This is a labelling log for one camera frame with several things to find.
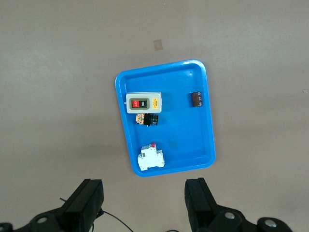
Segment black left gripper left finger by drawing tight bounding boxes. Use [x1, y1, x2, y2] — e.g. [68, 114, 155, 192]
[16, 178, 105, 232]

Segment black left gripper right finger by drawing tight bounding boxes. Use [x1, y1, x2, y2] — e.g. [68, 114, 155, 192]
[184, 177, 257, 232]

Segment white circuit breaker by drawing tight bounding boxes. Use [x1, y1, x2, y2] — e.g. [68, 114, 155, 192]
[137, 142, 166, 172]

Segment blue plastic tray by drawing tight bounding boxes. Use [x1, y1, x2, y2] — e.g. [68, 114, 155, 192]
[114, 59, 216, 178]

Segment small dark terminal block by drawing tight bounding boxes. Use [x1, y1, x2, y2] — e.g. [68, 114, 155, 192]
[189, 91, 203, 107]

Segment thin black left gripper wire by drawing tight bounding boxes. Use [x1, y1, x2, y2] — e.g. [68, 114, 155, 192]
[59, 197, 134, 232]

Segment black push button switch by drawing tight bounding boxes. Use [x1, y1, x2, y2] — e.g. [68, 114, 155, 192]
[135, 113, 160, 128]

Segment grey on-off switch box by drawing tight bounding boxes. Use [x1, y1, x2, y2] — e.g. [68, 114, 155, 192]
[125, 91, 162, 114]

